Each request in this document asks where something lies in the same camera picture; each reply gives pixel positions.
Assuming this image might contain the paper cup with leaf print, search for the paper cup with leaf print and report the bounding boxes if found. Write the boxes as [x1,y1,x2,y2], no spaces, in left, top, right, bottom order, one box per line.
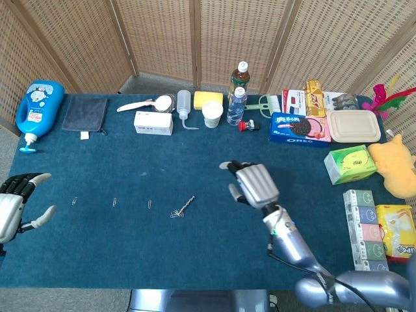
[201,101,224,129]

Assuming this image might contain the white printed picture pack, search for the white printed picture pack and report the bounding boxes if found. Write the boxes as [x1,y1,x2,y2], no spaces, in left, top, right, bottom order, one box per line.
[323,92,360,111]

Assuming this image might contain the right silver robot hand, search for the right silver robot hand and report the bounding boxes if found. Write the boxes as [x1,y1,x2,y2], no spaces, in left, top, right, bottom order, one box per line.
[219,160,281,209]

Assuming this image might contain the clear water bottle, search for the clear water bottle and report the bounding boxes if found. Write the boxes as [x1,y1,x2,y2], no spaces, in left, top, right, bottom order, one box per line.
[226,86,247,126]

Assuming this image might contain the translucent squeeze wash bottle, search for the translucent squeeze wash bottle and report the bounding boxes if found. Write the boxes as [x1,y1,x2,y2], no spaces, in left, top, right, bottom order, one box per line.
[176,89,200,131]

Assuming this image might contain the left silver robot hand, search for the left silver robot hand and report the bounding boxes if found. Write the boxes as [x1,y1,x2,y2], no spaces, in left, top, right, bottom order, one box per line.
[0,172,57,244]

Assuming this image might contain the green tea bottle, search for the green tea bottle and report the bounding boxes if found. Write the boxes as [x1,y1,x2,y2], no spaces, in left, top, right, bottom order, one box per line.
[229,61,252,98]

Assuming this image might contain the teal table cloth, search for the teal table cloth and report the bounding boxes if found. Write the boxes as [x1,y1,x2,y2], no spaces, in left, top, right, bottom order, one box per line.
[0,93,416,290]

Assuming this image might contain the pink green feather toy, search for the pink green feather toy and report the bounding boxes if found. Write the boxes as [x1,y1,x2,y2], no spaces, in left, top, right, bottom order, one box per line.
[361,73,416,120]

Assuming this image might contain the blue Oreo biscuit box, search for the blue Oreo biscuit box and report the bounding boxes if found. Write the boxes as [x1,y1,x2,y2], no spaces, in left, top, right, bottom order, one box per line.
[268,112,332,148]

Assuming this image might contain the grey zip pouch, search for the grey zip pouch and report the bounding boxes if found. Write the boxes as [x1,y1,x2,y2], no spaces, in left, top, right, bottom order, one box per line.
[61,97,109,140]

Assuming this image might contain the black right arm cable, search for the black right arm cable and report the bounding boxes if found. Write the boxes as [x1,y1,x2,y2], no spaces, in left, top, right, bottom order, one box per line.
[266,242,378,312]

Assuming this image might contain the yellow snack package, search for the yellow snack package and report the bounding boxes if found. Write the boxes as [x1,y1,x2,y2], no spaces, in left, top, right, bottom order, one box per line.
[304,79,327,118]

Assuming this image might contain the silver magnetic bead rod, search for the silver magnetic bead rod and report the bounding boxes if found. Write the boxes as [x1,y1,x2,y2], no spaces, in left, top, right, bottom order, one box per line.
[177,194,196,214]

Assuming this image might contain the white labelled cardboard box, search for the white labelled cardboard box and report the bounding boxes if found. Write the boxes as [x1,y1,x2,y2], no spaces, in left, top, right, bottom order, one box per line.
[133,110,174,136]

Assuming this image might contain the lilac robot torso base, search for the lilac robot torso base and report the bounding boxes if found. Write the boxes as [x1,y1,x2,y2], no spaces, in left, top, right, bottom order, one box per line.
[128,289,270,312]

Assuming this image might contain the red and white box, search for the red and white box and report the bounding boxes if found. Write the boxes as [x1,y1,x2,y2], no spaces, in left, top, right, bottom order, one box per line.
[281,89,308,116]

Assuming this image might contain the pastel pocket tissue pack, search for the pastel pocket tissue pack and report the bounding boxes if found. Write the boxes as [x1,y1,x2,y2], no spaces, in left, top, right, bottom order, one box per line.
[343,189,390,272]

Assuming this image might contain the yellow Lipton tea bag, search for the yellow Lipton tea bag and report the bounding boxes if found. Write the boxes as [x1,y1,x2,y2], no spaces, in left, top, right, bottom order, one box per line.
[375,203,416,264]

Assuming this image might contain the yellow sponge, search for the yellow sponge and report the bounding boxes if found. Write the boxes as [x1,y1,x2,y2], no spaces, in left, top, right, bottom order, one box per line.
[193,91,224,111]

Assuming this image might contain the yellow plush toy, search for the yellow plush toy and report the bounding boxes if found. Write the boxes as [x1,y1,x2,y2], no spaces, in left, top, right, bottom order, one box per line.
[367,133,416,198]

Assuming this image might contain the rattan folding screen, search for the rattan folding screen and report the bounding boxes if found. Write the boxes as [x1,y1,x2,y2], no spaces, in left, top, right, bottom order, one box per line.
[0,0,416,212]

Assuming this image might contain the blue detergent bottle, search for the blue detergent bottle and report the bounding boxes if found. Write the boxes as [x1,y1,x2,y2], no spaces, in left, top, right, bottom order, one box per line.
[15,80,65,153]

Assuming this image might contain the beige lidded food container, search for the beige lidded food container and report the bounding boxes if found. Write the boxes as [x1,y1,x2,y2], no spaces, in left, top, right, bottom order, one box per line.
[326,109,382,144]

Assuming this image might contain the red emergency stop button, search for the red emergency stop button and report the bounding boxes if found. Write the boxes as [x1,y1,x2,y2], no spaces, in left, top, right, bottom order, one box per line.
[238,119,260,133]

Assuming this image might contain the green tissue box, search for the green tissue box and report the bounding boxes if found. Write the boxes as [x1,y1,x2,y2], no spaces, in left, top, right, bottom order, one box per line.
[323,144,378,186]

